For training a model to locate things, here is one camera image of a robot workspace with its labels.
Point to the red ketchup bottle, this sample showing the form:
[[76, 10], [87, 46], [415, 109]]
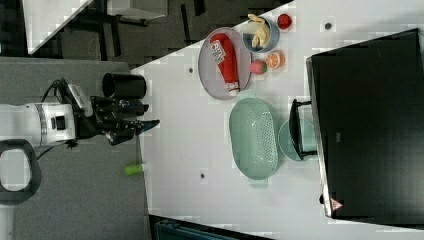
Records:
[[223, 54]]

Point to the small mint green plate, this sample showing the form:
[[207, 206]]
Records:
[[308, 141]]

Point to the pink strawberry toy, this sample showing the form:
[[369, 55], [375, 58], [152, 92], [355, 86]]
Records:
[[258, 67]]

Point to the green marker pen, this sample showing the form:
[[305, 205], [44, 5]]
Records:
[[134, 169]]

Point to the orange slice toy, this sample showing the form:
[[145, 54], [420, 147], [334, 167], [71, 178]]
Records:
[[275, 60]]

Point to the black cylindrical cup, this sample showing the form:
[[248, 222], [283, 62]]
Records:
[[124, 85]]

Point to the blue grey bowl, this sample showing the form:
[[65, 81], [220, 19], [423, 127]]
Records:
[[248, 30]]

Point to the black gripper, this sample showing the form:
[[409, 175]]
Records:
[[110, 119]]

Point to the grey round plate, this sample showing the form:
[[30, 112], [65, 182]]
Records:
[[209, 73]]

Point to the mint green oval strainer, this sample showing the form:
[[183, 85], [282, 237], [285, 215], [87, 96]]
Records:
[[253, 138]]

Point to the peeled banana toy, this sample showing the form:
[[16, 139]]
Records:
[[262, 35]]

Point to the black toaster oven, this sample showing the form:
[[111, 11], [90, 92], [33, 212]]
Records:
[[367, 103]]

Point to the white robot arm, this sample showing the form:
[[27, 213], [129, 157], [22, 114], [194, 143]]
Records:
[[50, 124]]

